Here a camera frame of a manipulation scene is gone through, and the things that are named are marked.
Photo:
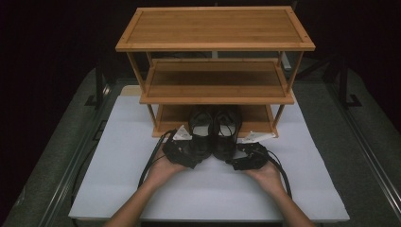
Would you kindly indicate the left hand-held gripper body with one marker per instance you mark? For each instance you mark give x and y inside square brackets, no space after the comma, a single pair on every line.
[179,151]

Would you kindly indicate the white table cover sheet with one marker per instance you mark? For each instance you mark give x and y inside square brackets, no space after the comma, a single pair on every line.
[189,201]

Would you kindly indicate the wooden three-tier shoe rack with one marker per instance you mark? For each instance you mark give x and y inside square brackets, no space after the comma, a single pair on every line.
[214,28]

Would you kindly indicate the black leather shoe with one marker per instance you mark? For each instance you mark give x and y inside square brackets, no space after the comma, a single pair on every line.
[201,145]
[225,145]

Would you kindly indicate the person's right hand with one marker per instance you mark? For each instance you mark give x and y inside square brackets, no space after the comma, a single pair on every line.
[266,178]

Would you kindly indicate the black metal stand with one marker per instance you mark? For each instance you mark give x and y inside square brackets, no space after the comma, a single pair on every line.
[99,85]
[345,85]

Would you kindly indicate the person's left hand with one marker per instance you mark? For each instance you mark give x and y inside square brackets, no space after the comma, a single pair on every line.
[164,173]

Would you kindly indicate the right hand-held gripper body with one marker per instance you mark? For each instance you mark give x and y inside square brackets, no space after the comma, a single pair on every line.
[252,156]

